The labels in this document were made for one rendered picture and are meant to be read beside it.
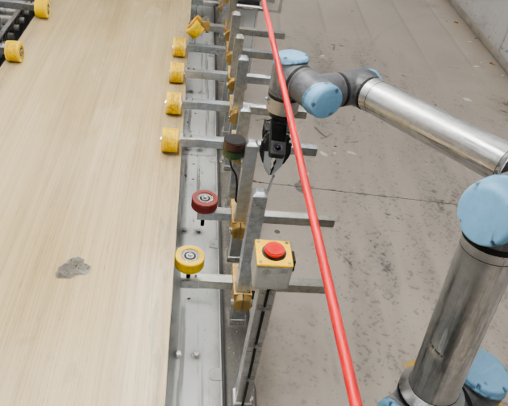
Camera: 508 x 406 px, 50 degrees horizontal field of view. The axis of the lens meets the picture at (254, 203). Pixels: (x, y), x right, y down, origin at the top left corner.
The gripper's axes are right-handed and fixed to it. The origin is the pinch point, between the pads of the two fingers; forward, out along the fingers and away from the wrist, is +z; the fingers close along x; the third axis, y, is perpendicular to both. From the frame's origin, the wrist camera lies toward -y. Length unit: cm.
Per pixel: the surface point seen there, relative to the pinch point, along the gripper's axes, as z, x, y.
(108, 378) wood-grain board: 10, 39, -64
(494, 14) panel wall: 71, -278, 402
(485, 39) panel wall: 95, -277, 399
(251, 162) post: -8.1, 7.2, -7.2
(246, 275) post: 10.5, 7.8, -32.2
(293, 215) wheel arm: 14.6, -9.2, -1.7
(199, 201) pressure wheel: 9.9, 20.4, -3.7
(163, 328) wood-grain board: 10, 28, -50
